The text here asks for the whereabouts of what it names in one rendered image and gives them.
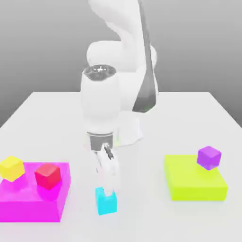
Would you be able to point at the small yellow cube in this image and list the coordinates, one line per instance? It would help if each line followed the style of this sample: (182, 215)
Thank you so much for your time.
(11, 168)

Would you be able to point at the small cyan cube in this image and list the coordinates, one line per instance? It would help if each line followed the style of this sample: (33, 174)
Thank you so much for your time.
(107, 205)

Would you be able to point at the small purple cube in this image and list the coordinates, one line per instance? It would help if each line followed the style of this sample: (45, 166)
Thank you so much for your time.
(209, 157)

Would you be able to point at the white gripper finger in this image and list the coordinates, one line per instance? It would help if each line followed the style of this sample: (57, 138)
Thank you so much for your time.
(108, 191)

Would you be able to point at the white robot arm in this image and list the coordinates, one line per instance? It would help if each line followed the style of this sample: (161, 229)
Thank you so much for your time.
(100, 102)

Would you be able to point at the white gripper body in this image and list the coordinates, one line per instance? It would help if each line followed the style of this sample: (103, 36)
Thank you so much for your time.
(108, 170)

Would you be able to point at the large lime box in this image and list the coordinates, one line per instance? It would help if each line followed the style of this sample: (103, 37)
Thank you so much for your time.
(194, 181)

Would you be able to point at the large magenta box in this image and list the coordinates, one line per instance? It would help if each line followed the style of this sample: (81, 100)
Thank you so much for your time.
(30, 198)

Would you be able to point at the small red cube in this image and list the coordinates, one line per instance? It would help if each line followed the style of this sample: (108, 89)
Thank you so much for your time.
(48, 176)

